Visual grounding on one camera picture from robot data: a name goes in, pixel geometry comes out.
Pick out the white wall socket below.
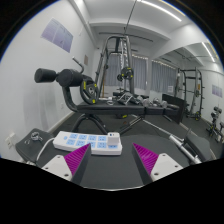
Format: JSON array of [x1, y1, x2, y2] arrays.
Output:
[[4, 132, 18, 149]]

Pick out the white power strip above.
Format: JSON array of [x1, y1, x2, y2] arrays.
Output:
[[53, 130, 123, 156]]

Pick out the black plate on machine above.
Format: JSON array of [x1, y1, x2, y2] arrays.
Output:
[[117, 66, 135, 83]]

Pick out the metal key ring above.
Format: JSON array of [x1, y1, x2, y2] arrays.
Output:
[[24, 131, 44, 145]]

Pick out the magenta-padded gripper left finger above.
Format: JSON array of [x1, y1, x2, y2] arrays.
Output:
[[41, 143, 93, 188]]

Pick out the group of dumbbells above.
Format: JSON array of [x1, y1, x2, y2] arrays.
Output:
[[141, 96, 169, 109]]

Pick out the chrome cable handle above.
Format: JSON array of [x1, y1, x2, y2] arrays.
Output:
[[116, 92, 139, 106]]

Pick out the white power strip cable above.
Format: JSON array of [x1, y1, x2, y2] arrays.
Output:
[[35, 137, 56, 163]]

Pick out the white charger block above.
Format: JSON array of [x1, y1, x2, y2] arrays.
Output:
[[106, 132, 122, 150]]

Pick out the black padded flat bench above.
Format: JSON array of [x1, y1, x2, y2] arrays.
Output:
[[14, 128, 219, 189]]

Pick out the black yellow weight plate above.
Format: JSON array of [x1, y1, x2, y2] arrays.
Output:
[[79, 79, 100, 105]]

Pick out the black box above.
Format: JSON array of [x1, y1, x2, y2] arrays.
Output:
[[161, 93, 185, 124]]

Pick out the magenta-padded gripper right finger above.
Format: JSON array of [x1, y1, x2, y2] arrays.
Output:
[[132, 142, 184, 185]]

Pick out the small purple wall poster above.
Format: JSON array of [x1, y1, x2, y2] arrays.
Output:
[[211, 84, 223, 99]]

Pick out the chrome bar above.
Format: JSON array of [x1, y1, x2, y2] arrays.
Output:
[[168, 134, 203, 165]]

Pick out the black power rack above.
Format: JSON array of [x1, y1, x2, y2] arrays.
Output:
[[175, 68, 204, 122]]

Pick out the black bench with roller pads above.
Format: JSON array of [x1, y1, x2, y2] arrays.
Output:
[[34, 56, 181, 134]]

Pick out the grey smith machine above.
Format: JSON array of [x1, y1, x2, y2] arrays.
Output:
[[94, 34, 137, 98]]

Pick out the long ceiling light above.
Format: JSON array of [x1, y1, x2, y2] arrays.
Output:
[[138, 0, 183, 23]]

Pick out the grey window curtain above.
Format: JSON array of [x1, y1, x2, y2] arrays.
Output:
[[105, 53, 148, 91]]

